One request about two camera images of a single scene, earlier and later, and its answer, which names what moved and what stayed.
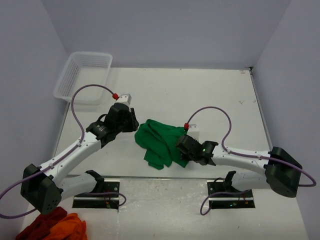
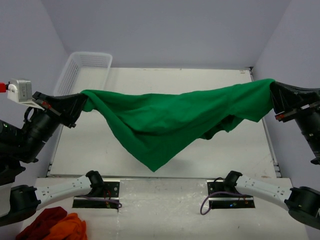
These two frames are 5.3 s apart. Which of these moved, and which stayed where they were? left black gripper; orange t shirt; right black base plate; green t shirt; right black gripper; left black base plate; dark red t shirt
Moved: green t shirt; right black gripper; left black gripper
Stayed: orange t shirt; dark red t shirt; right black base plate; left black base plate
